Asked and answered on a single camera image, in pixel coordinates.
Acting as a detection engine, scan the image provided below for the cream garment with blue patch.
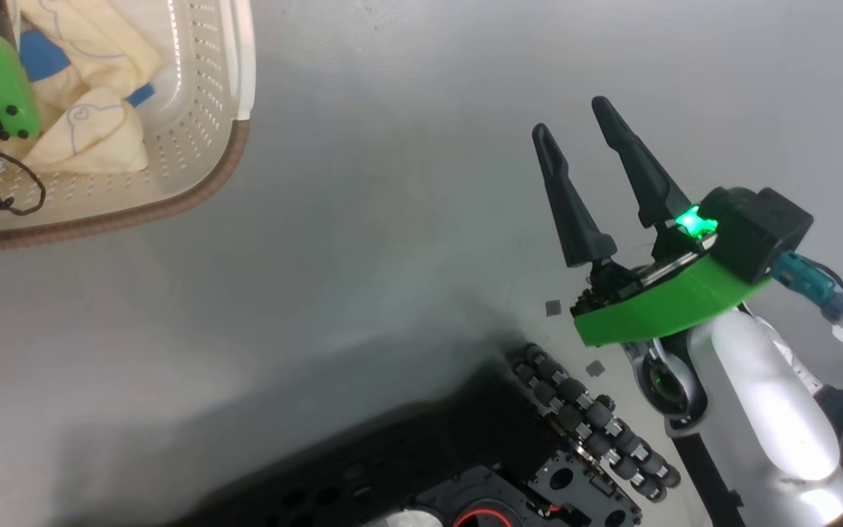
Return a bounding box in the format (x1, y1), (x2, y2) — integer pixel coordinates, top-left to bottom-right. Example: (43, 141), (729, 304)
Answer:
(0, 0), (166, 174)

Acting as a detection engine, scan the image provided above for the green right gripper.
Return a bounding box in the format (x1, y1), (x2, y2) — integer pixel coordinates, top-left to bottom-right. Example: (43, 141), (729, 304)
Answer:
(531, 96), (770, 348)

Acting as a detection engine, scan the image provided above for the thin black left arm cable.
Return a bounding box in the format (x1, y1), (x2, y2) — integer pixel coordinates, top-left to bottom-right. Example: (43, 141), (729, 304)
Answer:
(0, 150), (47, 217)

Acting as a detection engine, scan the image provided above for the cream perforated laundry basket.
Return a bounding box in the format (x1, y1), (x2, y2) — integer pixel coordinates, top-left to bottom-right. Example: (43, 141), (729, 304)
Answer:
(0, 0), (256, 252)

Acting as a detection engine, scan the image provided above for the black roller mecanum wheel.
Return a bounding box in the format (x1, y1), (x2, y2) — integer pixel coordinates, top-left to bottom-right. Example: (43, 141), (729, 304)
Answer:
(508, 344), (682, 504)

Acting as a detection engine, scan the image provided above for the teal cable connector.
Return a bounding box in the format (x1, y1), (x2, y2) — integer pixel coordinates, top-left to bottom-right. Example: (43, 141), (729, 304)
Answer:
(771, 251), (843, 323)

